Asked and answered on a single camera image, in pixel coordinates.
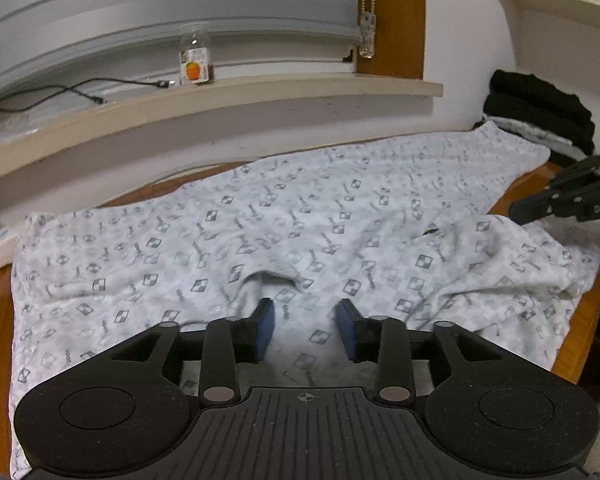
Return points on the white shelf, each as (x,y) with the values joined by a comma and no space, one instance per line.
(555,25)

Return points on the beige windowsill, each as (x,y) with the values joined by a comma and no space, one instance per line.
(280,96)

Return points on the wooden window frame post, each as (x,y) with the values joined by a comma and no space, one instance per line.
(397,15)

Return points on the white patterned garment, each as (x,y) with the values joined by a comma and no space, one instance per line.
(525,132)
(280,200)

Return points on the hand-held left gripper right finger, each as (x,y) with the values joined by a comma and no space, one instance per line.
(347,332)

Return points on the black folded garment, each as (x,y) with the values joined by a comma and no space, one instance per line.
(535,87)
(540,120)

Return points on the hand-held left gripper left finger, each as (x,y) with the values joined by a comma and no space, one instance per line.
(264,327)

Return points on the clear jar with orange label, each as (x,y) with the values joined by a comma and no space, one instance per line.
(197,60)

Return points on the white patterned folded garment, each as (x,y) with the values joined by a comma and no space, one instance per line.
(525,132)

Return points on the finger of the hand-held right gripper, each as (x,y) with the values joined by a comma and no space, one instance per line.
(590,170)
(535,207)

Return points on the white power strip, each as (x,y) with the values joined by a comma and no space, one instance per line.
(0,255)

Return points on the grey window blind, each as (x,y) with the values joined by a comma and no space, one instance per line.
(155,5)

